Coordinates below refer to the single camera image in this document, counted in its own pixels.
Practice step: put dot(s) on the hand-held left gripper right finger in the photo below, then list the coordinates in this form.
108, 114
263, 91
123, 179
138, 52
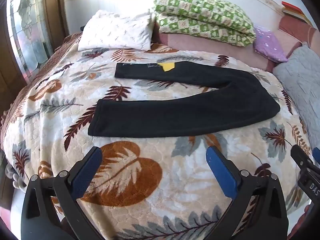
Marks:
221, 170

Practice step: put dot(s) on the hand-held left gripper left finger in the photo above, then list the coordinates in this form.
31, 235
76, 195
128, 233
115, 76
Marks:
86, 170

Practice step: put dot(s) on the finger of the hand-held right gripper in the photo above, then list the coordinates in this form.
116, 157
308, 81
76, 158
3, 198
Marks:
302, 158
317, 155

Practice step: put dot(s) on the black pants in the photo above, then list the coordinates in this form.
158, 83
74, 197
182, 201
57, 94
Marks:
190, 112

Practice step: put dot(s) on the grey quilted blanket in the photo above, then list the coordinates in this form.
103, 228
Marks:
302, 80

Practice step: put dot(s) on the leaf print blanket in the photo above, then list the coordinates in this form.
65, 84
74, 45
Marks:
75, 85

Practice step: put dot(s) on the purple pillow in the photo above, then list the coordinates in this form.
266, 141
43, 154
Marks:
270, 43

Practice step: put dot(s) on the pink padded headboard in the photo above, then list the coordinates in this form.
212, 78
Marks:
292, 27

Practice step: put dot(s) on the pink bed sheet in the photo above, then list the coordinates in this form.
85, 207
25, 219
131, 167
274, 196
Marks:
190, 42

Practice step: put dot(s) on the white pillow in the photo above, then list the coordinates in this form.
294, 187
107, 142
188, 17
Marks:
117, 32

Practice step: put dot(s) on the stack of books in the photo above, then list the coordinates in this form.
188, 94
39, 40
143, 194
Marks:
296, 11

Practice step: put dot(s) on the green patterned quilt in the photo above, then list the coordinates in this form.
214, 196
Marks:
202, 15

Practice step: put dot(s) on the stained glass window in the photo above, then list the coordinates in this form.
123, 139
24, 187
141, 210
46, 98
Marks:
27, 25

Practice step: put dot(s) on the wooden window frame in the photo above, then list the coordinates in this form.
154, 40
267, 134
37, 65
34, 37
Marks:
53, 10

